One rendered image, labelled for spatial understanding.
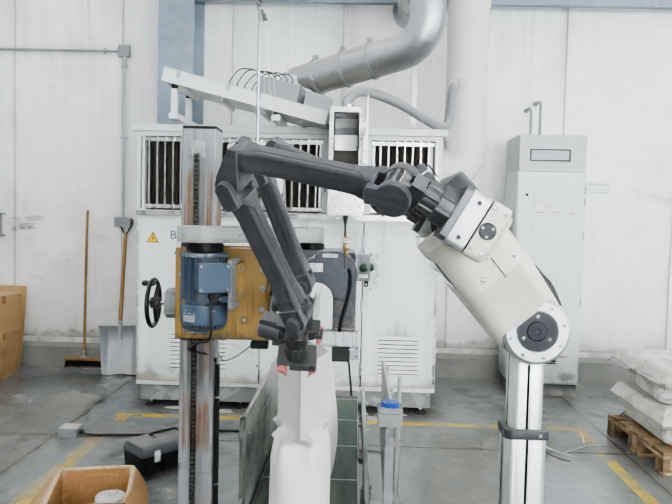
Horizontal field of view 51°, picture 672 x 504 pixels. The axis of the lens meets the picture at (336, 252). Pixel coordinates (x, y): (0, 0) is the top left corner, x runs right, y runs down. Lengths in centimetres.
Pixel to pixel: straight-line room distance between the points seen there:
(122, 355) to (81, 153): 189
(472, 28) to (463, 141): 85
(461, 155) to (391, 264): 102
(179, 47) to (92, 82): 104
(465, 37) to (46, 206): 402
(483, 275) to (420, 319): 360
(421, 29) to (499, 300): 330
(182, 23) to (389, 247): 266
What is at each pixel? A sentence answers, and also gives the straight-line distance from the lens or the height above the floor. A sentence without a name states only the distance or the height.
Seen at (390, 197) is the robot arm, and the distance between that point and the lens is 142.
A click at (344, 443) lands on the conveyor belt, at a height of 38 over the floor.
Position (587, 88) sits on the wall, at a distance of 682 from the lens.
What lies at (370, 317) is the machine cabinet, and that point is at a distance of 516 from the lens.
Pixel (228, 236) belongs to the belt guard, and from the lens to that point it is 224.
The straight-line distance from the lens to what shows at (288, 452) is 204.
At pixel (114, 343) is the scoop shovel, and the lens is 661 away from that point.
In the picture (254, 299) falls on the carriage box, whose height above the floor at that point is 117.
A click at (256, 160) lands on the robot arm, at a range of 152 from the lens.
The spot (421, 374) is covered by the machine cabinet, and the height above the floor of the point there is 31.
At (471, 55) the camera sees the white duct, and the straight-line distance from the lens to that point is 560.
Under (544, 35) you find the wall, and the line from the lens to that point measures 681.
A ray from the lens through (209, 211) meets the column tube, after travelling 249.
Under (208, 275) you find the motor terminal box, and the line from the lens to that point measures 217.
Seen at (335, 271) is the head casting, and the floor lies 127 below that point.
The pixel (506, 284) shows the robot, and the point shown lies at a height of 132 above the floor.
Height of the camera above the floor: 146
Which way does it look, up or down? 3 degrees down
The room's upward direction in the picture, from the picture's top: 1 degrees clockwise
